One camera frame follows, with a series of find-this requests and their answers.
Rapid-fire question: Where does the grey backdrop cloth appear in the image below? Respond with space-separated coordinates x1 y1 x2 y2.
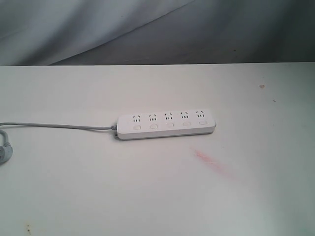
0 0 315 66

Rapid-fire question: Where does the white five-outlet power strip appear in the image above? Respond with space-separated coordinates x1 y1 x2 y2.
116 109 217 140

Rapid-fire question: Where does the grey power cable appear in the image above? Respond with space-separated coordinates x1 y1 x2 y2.
0 122 117 130

